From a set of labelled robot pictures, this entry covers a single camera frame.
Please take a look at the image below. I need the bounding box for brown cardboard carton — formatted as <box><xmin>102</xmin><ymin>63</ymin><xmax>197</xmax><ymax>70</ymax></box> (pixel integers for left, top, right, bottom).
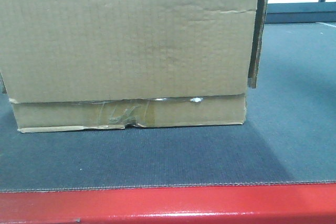
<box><xmin>1</xmin><ymin>0</ymin><xmax>267</xmax><ymax>133</ymax></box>

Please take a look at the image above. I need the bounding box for grey conveyor belt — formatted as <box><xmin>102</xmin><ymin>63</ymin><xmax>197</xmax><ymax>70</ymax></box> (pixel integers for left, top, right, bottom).
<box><xmin>1</xmin><ymin>22</ymin><xmax>335</xmax><ymax>191</ymax></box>

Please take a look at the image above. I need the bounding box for red conveyor frame edge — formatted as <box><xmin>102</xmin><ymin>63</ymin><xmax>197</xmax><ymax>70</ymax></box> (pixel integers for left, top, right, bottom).
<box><xmin>1</xmin><ymin>183</ymin><xmax>335</xmax><ymax>223</ymax></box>

